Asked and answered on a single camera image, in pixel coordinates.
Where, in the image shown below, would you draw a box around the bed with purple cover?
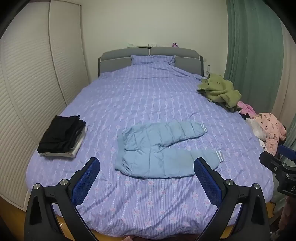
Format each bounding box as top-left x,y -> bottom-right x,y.
26,56 -> 274,237

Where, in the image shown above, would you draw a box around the green curtain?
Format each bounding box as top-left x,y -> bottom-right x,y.
224,0 -> 296,121

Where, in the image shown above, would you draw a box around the olive green jacket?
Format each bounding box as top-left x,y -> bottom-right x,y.
197,73 -> 242,113

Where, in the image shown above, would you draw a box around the purple floral pillow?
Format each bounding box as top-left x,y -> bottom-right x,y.
131,55 -> 176,67

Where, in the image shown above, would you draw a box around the pink printed garment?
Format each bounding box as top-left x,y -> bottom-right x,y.
252,113 -> 287,156

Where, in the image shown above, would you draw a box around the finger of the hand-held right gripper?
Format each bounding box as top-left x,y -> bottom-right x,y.
259,151 -> 296,174
278,145 -> 296,161

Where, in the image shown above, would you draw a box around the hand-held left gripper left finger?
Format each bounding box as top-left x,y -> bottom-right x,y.
24,157 -> 100,241

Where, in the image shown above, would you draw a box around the black folded clothes stack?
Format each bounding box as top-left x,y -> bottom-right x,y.
37,115 -> 87,154

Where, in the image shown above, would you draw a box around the white ribbed wardrobe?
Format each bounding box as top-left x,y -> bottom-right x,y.
0,0 -> 91,209

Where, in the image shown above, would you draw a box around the white garment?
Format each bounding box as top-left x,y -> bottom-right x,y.
245,118 -> 266,142

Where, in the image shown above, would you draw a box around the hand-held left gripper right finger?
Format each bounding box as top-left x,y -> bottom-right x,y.
194,158 -> 271,241

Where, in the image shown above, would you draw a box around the white folded cloth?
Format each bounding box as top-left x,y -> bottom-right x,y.
40,125 -> 88,158

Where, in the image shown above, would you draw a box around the grey padded headboard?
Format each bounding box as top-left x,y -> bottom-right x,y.
98,47 -> 205,76

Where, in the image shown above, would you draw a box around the light blue padded pants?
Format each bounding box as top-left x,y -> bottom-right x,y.
115,122 -> 223,179

